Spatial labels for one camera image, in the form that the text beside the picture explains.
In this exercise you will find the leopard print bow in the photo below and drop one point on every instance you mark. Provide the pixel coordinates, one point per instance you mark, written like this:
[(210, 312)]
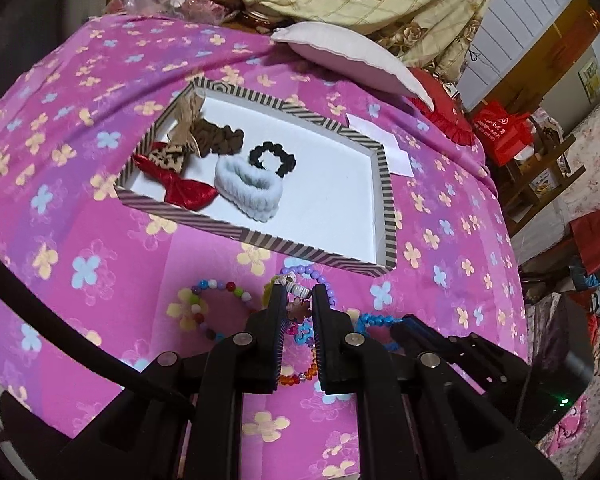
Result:
[(169, 156)]

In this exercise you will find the red fringed cushion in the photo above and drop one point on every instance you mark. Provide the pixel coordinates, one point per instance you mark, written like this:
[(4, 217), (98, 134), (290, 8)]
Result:
[(447, 115)]

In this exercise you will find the white paper sheet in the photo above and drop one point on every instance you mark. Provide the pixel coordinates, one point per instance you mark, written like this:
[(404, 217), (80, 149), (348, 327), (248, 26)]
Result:
[(398, 160)]

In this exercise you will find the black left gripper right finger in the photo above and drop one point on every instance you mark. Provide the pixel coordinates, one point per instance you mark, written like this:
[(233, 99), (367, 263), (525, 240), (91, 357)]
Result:
[(351, 363)]

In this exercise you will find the white pink pillow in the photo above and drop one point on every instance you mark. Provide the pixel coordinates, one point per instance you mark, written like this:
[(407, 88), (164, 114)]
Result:
[(350, 54)]

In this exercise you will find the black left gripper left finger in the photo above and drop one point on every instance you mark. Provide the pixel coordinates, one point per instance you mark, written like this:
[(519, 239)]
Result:
[(246, 362)]

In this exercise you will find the red shopping bag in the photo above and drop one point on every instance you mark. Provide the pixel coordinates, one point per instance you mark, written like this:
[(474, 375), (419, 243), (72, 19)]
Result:
[(502, 135)]

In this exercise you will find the gold organza bow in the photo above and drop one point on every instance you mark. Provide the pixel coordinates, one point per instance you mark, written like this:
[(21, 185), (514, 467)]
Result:
[(187, 113)]

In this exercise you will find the striped white tray box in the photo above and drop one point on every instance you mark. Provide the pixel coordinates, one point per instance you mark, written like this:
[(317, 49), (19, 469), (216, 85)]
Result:
[(337, 204)]

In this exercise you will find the black scrunchie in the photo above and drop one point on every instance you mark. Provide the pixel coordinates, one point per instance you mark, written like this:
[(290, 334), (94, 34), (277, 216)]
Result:
[(272, 156)]

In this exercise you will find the pink floral bedsheet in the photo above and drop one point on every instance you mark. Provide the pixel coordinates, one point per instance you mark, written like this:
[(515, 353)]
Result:
[(123, 279)]

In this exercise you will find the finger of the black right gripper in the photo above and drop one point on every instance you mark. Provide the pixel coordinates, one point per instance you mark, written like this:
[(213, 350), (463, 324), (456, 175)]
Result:
[(445, 345), (411, 336)]

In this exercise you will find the light blue fluffy scrunchie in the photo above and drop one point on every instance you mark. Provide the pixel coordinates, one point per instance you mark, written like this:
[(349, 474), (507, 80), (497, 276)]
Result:
[(255, 192)]

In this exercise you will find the brown scrunchie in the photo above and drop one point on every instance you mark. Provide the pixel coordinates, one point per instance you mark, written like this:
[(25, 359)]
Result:
[(213, 139)]

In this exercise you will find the red satin bow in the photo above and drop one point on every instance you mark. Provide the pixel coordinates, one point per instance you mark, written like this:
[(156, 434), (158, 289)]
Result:
[(188, 194)]

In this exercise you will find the wooden shelf rack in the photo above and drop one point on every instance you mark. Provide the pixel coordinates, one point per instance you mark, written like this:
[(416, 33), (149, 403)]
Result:
[(527, 186)]

